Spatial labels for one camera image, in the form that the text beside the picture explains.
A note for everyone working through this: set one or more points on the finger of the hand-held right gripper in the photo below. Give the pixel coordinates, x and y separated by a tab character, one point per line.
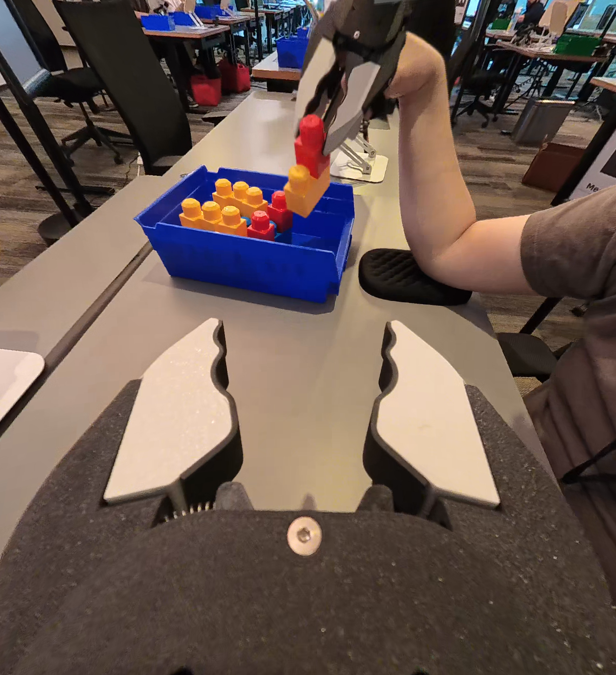
316	74
358	95

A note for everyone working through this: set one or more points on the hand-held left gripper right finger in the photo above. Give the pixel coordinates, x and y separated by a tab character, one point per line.
434	422

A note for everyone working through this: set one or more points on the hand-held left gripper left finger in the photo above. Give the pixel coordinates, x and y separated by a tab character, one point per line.
176	422

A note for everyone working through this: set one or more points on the red mega block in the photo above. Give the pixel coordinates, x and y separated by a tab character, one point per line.
313	158
281	213
260	227

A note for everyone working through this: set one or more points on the orange two-stud mega block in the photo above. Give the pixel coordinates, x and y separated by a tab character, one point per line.
305	198

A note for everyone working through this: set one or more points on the blue plastic bin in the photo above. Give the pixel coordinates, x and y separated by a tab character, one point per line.
292	52
234	269
157	22

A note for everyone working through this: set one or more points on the orange three-stud mega block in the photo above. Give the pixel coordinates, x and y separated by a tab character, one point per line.
218	221
250	203

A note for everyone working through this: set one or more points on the person's right hand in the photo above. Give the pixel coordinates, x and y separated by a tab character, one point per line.
421	68

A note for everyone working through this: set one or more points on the white board stand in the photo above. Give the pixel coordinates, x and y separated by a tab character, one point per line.
373	168

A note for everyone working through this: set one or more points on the red bag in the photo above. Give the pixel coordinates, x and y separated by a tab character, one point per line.
206	90
235	79

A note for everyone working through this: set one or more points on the black swivel chair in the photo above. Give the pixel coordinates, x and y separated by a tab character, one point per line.
529	353

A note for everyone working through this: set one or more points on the black wrist rest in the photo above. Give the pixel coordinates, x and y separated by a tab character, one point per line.
402	279

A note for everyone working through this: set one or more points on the grey trash can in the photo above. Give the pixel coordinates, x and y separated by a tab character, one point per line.
542	121

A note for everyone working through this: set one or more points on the black office chair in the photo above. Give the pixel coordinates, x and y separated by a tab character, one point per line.
128	79
65	84

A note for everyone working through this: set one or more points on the green plastic bin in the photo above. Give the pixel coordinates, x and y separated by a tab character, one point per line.
576	45

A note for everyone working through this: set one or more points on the brown cardboard box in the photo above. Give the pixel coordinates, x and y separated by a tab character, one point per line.
553	168

